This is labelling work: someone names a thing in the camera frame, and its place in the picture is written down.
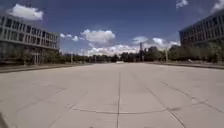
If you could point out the pale concrete slab plaza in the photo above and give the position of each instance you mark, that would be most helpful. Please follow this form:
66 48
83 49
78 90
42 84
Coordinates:
116 93

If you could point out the distant tall tower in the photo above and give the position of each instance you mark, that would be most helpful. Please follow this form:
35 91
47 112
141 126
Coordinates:
141 50

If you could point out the lamp pole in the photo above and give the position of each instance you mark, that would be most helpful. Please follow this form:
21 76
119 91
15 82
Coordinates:
71 58
166 55

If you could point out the row of trees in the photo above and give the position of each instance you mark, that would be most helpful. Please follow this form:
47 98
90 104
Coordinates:
186 53

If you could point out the dark low kerb strip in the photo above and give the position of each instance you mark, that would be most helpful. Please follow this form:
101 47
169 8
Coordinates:
193 64
30 68

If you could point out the grey multi-storey office building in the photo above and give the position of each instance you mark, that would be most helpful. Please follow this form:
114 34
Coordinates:
23 35

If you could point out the dark glass-fronted building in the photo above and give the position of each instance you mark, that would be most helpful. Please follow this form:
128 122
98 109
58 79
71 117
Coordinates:
206 30

